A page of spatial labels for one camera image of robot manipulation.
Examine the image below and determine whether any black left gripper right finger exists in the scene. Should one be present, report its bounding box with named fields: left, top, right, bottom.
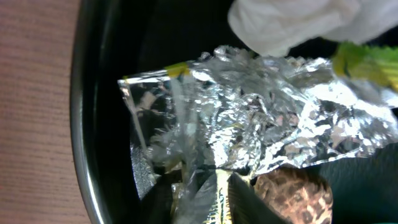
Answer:
left=228, top=173, right=288, bottom=224

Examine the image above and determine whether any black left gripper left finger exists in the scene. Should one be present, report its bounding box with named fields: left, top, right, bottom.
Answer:
left=138, top=169, right=217, bottom=224

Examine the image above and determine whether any brown cookie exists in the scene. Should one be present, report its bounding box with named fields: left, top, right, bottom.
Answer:
left=254, top=167, right=333, bottom=224

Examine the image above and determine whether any foil snack wrapper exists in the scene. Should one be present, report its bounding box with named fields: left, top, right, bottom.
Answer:
left=118, top=44, right=397, bottom=223

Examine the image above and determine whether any dark blue plate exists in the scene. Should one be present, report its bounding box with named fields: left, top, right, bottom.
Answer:
left=307, top=143, right=397, bottom=224

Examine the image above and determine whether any round black tray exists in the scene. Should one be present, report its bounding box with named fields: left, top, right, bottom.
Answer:
left=70, top=0, right=398, bottom=224

